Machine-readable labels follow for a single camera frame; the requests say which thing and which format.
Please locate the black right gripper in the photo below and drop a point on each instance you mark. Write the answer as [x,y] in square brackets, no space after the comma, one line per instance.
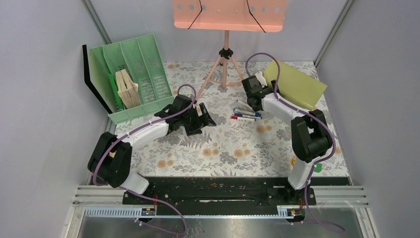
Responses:
[273,83]

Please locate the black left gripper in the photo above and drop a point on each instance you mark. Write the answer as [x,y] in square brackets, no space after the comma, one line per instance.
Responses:
[195,129]

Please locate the yellow-green drawer cabinet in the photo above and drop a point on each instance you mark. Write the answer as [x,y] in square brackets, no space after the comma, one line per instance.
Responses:
[294,85]

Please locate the purple 52-storey treehouse book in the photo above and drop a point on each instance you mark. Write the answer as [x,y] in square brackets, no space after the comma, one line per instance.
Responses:
[122,90]

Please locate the green plastic folder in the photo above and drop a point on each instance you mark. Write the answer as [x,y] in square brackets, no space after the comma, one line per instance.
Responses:
[119,103]

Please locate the white sketch pad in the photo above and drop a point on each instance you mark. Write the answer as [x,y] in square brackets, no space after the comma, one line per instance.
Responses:
[96,78]

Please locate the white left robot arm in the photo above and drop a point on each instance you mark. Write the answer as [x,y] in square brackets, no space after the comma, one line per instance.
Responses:
[111,158]

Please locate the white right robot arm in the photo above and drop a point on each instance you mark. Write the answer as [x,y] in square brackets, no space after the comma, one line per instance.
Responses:
[311,137]

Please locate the blue cap whiteboard marker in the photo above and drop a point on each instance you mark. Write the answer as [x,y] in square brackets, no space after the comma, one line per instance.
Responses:
[245,105]

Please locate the dark blue whiteboard marker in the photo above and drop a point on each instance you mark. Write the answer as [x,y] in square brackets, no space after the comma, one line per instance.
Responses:
[247,116]

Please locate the red whiteboard marker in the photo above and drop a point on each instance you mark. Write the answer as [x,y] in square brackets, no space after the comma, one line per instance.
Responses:
[242,118]

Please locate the floral table mat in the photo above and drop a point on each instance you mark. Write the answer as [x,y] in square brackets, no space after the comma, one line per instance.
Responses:
[239,148]

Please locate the pink music stand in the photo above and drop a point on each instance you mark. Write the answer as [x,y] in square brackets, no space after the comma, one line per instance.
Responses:
[265,16]

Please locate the green plastic file organizer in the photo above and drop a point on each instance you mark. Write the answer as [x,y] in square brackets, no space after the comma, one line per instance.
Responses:
[141,58]

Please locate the yellow blue green toy block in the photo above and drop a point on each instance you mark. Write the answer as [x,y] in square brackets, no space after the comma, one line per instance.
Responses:
[318,167]

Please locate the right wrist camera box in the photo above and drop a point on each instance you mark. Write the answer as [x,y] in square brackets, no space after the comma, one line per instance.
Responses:
[261,79]

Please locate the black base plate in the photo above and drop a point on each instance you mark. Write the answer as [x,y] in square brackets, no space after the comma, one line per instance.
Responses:
[228,195]

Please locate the grey cable duct rail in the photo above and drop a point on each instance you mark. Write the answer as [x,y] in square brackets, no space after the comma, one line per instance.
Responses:
[143,213]

